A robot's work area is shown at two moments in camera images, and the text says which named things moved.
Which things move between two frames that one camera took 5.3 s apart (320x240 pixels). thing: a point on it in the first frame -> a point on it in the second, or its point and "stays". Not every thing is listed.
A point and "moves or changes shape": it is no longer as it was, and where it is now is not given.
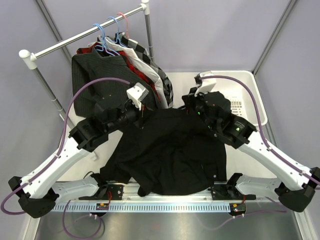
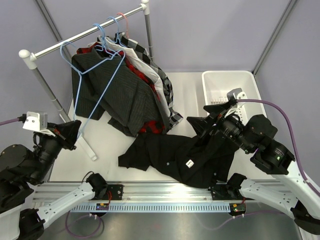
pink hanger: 127,32 stays
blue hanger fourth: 118,36 stays
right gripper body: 196,106 -> 229,126
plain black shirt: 172,152 moves or changes shape
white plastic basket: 240,102 stays
